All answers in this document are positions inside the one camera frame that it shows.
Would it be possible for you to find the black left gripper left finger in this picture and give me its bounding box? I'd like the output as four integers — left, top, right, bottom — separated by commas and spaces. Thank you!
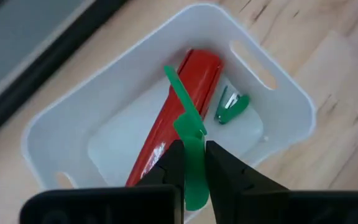
20, 139, 186, 224

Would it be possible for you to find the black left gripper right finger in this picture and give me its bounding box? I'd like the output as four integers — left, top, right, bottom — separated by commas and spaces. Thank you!
205, 140, 358, 224

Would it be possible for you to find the red stapler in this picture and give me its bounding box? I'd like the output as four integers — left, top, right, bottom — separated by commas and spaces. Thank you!
125, 48, 225, 187

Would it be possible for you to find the white plastic bin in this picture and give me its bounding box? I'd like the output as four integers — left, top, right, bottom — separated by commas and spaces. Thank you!
22, 2, 318, 223

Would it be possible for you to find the black aluminium table frame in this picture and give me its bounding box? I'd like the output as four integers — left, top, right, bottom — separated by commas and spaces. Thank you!
0, 0, 130, 147

